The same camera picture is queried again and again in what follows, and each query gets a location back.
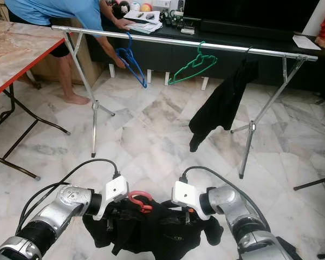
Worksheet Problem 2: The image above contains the silver metal clothes rack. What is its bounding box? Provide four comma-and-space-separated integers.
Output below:
51, 24, 320, 179

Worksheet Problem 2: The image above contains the black soundbar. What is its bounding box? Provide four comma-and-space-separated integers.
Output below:
199, 19, 296, 41

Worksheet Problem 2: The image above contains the person's right hand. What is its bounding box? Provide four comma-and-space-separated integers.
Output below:
112, 55, 128, 69

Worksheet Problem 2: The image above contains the green plastic hanger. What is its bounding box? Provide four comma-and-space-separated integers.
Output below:
167, 41, 218, 86

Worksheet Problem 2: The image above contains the black plush toy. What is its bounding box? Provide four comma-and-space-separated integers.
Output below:
116, 1, 129, 14

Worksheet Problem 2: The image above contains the person in blue shirt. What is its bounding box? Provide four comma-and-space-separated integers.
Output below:
4, 0, 134, 105

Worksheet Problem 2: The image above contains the white wall socket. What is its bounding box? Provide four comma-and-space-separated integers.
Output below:
152, 0, 171, 11

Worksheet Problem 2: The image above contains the person's left hand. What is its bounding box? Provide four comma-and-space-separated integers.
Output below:
113, 18, 134, 30

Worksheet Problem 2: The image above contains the black television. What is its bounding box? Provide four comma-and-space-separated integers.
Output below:
183, 0, 320, 34

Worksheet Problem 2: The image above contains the black polo shirt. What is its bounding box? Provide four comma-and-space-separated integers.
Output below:
82, 198, 224, 258

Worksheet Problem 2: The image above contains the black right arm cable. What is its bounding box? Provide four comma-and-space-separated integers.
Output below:
180, 165, 271, 233

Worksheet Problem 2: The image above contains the red plastic hanger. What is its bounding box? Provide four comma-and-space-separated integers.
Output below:
127, 191, 154, 213

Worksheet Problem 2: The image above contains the black printed shirt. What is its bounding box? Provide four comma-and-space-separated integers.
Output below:
188, 57, 259, 153

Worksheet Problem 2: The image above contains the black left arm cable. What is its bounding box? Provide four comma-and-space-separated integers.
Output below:
17, 158, 122, 239

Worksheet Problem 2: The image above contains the black TV console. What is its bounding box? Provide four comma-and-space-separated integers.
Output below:
100, 22, 325, 101

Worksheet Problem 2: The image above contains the white paper sheet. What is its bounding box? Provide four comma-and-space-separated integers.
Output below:
291, 34, 322, 51

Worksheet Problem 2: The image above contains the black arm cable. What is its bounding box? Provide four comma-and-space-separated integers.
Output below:
180, 165, 271, 233
17, 158, 122, 239

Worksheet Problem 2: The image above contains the white paper stack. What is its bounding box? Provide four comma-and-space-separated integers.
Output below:
122, 10, 163, 34

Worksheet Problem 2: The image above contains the blue plastic hanger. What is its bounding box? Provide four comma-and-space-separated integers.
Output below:
115, 32, 148, 89

